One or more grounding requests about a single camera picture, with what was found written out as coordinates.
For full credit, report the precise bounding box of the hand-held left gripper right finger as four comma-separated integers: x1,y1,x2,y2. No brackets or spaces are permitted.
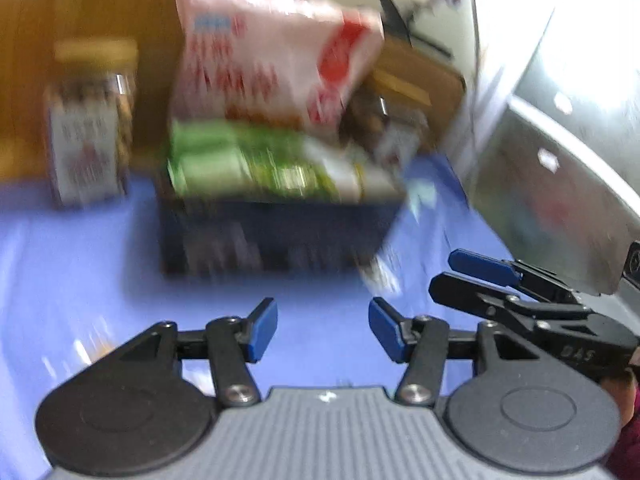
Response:
368,297,543,407

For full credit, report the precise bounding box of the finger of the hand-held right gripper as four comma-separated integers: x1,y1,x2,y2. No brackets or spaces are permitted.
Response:
429,272,593,331
448,249,586,306

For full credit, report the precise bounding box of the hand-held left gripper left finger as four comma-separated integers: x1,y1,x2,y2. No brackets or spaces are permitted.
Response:
102,297,279,407

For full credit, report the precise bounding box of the dark cardboard box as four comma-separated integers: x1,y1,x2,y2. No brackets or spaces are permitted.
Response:
156,160,408,278

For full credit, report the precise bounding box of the bright green snack packet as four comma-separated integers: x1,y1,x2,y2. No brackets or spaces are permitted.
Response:
235,132,346,203

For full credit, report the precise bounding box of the white snack packet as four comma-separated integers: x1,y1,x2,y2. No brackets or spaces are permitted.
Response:
305,137,406,203

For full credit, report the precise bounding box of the person's right forearm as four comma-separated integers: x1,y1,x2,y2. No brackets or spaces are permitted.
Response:
607,409,640,480

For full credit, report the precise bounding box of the person's right hand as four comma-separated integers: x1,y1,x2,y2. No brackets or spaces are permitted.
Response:
597,366,640,426

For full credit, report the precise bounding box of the black dial panel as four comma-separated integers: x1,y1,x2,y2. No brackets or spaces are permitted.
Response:
620,240,640,288

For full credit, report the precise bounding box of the silver metal appliance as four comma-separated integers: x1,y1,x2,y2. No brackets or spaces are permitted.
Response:
440,0,640,296

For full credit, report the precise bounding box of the brown snack jar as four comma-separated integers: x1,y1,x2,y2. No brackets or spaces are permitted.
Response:
340,70,431,171

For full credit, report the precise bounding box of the blue printed cloth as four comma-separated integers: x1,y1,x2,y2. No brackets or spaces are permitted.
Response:
0,152,526,480

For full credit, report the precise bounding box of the white label nut jar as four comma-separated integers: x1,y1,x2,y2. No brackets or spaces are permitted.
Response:
44,39,140,208

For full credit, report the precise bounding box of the black bar fixture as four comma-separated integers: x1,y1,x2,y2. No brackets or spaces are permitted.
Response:
375,0,453,61

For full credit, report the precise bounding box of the white red snack bag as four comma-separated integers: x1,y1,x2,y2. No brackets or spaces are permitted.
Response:
170,0,385,136

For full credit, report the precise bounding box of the wooden board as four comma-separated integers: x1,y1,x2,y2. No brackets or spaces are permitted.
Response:
0,0,466,181

